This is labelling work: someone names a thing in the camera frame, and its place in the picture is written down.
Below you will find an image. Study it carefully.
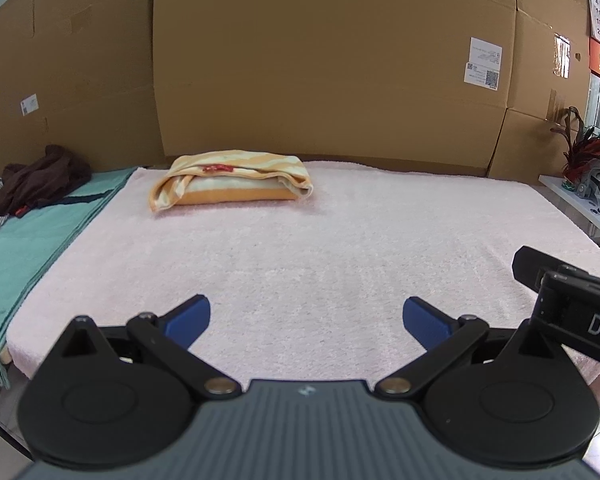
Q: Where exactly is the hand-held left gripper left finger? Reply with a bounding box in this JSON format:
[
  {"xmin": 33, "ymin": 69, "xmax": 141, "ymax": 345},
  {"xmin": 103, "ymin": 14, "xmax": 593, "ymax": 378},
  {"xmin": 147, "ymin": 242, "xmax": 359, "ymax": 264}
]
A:
[{"xmin": 55, "ymin": 294, "xmax": 242, "ymax": 402}]

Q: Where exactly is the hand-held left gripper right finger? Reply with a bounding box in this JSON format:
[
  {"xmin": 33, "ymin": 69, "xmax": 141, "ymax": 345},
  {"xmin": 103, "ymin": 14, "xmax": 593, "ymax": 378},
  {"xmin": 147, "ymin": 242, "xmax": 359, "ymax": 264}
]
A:
[{"xmin": 373, "ymin": 296, "xmax": 571, "ymax": 402}]

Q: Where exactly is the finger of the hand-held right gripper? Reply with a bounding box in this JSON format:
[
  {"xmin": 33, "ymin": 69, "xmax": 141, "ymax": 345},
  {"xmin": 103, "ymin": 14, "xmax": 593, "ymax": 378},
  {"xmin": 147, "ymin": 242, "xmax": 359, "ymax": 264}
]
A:
[{"xmin": 512, "ymin": 246, "xmax": 591, "ymax": 293}]

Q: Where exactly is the orange striped garment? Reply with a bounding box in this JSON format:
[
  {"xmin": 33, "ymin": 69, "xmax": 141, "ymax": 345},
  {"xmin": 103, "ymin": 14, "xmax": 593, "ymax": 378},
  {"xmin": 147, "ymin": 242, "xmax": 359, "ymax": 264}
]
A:
[{"xmin": 149, "ymin": 149, "xmax": 314, "ymax": 213}]

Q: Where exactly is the white side table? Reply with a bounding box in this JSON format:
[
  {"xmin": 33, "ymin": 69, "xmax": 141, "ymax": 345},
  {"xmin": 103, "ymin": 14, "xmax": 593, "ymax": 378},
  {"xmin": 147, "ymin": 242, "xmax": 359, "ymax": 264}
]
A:
[{"xmin": 537, "ymin": 174, "xmax": 600, "ymax": 261}]

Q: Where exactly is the grey metal device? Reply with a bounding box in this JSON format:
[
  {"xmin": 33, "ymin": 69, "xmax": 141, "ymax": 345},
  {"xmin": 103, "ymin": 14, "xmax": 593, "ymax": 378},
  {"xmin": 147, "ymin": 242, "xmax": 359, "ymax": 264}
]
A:
[{"xmin": 575, "ymin": 162, "xmax": 600, "ymax": 201}]

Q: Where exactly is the pink towel blanket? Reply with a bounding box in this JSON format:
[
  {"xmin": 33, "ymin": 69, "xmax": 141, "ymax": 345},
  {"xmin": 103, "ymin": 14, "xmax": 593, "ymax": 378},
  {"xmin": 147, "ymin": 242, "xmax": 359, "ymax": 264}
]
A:
[{"xmin": 4, "ymin": 161, "xmax": 600, "ymax": 386}]

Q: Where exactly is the plain low cardboard box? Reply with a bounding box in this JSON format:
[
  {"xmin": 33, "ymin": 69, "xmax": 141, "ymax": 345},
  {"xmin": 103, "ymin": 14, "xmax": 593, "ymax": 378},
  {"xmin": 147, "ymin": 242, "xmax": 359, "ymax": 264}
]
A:
[{"xmin": 486, "ymin": 107, "xmax": 573, "ymax": 183}]

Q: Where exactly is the red leafed potted plant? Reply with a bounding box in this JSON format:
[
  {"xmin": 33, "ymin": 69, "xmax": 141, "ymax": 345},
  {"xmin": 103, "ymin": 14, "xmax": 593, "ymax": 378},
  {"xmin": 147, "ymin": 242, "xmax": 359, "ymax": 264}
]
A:
[{"xmin": 550, "ymin": 106, "xmax": 600, "ymax": 186}]

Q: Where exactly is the clear packing pouch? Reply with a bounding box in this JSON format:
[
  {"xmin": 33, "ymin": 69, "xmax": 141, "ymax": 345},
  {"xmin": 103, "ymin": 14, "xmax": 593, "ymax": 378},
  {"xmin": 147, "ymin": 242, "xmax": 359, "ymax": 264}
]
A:
[{"xmin": 546, "ymin": 89, "xmax": 568, "ymax": 123}]

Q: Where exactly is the teal blanket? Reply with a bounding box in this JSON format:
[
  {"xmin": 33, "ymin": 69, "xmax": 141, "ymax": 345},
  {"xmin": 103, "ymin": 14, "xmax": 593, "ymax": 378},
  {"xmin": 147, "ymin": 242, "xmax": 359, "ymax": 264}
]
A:
[{"xmin": 0, "ymin": 166, "xmax": 141, "ymax": 390}]

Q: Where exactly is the white shipping label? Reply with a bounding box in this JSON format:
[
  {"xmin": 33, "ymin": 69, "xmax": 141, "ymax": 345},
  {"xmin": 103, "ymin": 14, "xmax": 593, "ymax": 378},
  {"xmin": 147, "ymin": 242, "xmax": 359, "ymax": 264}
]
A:
[{"xmin": 462, "ymin": 37, "xmax": 503, "ymax": 90}]

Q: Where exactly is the dark brown garment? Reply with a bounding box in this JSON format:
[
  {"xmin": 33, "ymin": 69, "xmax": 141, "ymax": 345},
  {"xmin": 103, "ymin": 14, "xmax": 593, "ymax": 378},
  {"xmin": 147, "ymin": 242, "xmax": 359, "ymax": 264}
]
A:
[{"xmin": 0, "ymin": 144, "xmax": 93, "ymax": 218}]

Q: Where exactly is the cardboard box with pouches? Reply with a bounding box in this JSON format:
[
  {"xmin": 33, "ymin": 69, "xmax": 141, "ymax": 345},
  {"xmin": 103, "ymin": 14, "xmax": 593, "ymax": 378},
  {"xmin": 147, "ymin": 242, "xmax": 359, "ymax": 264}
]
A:
[{"xmin": 505, "ymin": 0, "xmax": 593, "ymax": 123}]

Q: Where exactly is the large cardboard box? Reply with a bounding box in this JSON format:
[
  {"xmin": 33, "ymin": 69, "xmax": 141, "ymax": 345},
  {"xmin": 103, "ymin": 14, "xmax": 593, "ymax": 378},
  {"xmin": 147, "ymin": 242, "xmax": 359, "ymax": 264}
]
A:
[{"xmin": 152, "ymin": 0, "xmax": 518, "ymax": 171}]

